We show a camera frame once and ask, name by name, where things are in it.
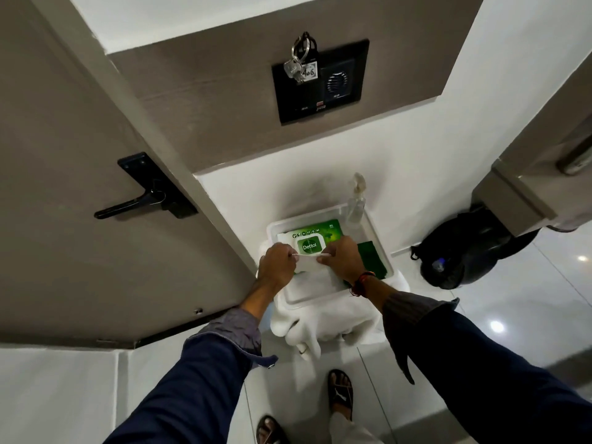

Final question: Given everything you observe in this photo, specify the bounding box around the person's left hand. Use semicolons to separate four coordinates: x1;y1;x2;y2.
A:
257;242;298;291

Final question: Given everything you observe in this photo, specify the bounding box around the person's right hand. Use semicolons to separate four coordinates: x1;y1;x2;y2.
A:
316;236;368;286

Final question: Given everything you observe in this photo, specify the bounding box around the green wet wipes packet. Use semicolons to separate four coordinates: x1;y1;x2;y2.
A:
277;219;346;275

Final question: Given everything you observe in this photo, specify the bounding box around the person's left forearm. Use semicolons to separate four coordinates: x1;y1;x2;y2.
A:
103;277;284;444

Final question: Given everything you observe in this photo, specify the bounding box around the person's right forearm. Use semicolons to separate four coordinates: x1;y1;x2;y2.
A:
353;274;592;444

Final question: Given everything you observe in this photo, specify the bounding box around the white plastic tray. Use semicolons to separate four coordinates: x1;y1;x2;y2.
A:
266;203;395;311

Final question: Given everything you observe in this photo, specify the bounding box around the white wet wipe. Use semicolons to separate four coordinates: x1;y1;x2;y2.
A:
293;252;333;274

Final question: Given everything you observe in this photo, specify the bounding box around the red thread wristband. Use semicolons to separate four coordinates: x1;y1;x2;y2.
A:
350;271;376;298

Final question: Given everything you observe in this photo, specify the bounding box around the green cloth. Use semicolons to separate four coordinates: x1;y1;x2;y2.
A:
344;241;388;289

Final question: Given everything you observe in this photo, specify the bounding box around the clear spray bottle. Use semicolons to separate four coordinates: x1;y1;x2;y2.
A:
346;173;368;224

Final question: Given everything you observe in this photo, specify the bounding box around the white towel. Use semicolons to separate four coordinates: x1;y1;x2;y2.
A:
257;239;410;361

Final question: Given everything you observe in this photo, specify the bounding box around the person's right sandal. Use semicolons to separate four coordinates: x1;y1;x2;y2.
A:
327;369;354;422

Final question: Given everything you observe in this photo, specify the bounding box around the person's sandal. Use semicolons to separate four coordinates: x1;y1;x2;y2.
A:
256;414;290;444
327;369;354;422

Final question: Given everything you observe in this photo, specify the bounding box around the black backpack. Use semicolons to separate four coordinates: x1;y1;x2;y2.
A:
410;204;541;291

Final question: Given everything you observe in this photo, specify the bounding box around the person's left sandal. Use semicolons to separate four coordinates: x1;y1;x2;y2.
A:
256;414;290;444

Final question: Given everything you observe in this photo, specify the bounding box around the key bunch with tag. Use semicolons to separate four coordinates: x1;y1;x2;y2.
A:
283;31;320;85

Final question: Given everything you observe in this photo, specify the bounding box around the brown door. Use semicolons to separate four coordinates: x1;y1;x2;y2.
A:
0;0;258;350

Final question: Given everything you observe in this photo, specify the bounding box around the brown cabinet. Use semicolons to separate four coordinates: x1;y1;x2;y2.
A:
471;51;592;237

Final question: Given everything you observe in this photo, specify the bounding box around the black door handle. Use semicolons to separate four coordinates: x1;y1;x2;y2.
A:
94;152;199;221

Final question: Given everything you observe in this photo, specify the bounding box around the black wall switch panel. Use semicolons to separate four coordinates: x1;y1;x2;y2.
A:
271;39;370;125

